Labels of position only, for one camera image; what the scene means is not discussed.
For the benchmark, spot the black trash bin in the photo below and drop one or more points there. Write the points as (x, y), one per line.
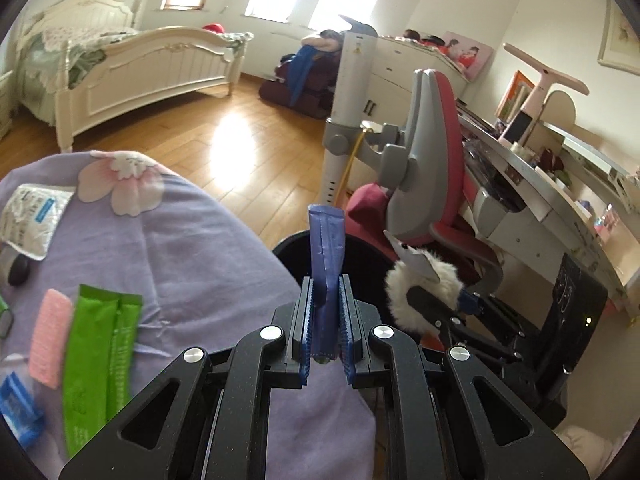
(365, 265)

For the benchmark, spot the grey white height pole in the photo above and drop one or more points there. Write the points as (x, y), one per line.
(343, 138)

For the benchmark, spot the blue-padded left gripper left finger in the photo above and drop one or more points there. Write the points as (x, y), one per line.
(205, 416)

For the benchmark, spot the white dresser cabinet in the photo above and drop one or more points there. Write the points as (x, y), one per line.
(390, 85)

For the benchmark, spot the pink sponge strip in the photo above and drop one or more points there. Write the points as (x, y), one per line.
(49, 339)

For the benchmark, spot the curved study desk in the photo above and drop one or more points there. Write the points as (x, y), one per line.
(552, 224)

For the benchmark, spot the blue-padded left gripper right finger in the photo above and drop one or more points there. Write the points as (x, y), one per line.
(448, 416)

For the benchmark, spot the dark red armchair with clothes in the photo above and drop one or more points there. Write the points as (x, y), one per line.
(305, 81)

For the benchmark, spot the white bed frame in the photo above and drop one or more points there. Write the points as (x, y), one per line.
(80, 63)

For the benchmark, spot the purple floral table cloth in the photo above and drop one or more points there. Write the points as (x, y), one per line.
(205, 280)

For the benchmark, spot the bright green wrapper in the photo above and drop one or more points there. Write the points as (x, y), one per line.
(97, 362)

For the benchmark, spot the blue wrapper packet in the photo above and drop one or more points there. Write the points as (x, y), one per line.
(20, 411)

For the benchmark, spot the red grey desk chair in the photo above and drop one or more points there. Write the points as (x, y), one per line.
(419, 185)

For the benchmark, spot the white shipping bag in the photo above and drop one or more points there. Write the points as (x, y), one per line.
(31, 217)

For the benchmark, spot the pink desk lamp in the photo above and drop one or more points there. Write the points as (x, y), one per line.
(521, 127)

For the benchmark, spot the purple blue wrapper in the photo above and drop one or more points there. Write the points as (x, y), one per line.
(327, 248)

